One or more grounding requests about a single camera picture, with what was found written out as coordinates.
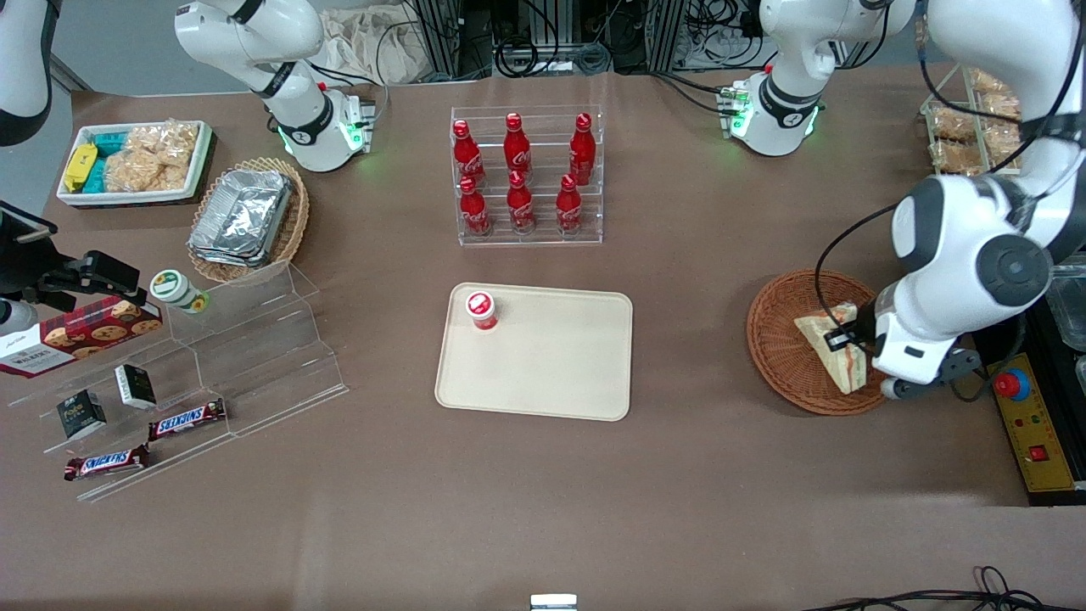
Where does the yellow emergency stop box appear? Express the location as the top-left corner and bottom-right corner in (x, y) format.
(987, 352), (1080, 495)

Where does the red cup with white lid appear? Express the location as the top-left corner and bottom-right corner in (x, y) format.
(464, 290), (500, 333)

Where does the green-lidded white bottle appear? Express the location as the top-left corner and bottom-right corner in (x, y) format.
(150, 269), (211, 316)

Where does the packaged pastry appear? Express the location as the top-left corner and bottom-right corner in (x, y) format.
(929, 106), (977, 141)
(967, 68), (1019, 97)
(929, 138), (989, 175)
(976, 95), (1023, 164)

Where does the beige crumpled cloth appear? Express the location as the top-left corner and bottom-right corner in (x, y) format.
(318, 7), (425, 86)

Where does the white rectangular bin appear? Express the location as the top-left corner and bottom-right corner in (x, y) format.
(56, 120), (215, 208)

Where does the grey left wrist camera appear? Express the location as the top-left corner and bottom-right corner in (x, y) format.
(881, 339), (992, 401)

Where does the clear acrylic bottle rack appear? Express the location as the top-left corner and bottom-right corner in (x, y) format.
(450, 105), (605, 247)

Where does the yellow snack packet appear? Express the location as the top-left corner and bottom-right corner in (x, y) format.
(64, 143), (99, 193)

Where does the round brown wicker basket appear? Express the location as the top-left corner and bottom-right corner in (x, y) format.
(747, 270), (904, 417)

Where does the cream plastic tray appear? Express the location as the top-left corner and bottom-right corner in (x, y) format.
(434, 283), (635, 423)

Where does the small black box white side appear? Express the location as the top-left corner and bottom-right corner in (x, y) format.
(115, 364), (159, 411)

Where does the black aluminium frame post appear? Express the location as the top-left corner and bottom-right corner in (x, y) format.
(409, 0), (493, 81)
(645, 0), (690, 73)

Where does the triangle sandwich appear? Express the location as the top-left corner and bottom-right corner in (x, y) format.
(793, 303), (870, 395)

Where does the small black box gold print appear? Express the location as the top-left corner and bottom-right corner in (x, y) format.
(56, 390), (108, 441)

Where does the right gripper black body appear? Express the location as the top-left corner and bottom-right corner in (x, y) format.
(0, 246), (60, 311)

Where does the black cable bundle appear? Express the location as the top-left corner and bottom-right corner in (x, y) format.
(683, 0), (764, 70)
(492, 0), (613, 79)

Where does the oval light wicker basket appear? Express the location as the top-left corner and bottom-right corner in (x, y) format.
(187, 156), (311, 285)

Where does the clear bag of crackers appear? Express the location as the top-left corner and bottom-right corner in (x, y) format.
(104, 149), (189, 193)
(127, 121), (201, 171)

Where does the red tartan cookie box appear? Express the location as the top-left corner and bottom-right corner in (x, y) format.
(0, 296), (164, 379)

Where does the black floor cable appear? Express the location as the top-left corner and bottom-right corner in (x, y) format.
(802, 566), (1086, 611)

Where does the aluminium foil container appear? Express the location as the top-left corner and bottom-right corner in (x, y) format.
(193, 169), (294, 255)
(188, 238), (281, 269)

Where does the black side stand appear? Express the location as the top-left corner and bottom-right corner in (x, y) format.
(971, 255), (1086, 507)

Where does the Snickers bar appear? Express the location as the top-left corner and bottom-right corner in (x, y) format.
(148, 399), (227, 442)
(64, 444), (152, 483)

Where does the clear acrylic stepped shelf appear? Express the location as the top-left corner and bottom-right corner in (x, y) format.
(7, 259), (350, 504)

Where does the red cola bottle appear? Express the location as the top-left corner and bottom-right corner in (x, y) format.
(507, 170), (537, 235)
(458, 176), (493, 237)
(556, 174), (585, 235)
(503, 113), (534, 179)
(568, 113), (597, 186)
(452, 119), (484, 183)

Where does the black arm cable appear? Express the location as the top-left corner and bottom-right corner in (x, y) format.
(814, 204), (900, 340)

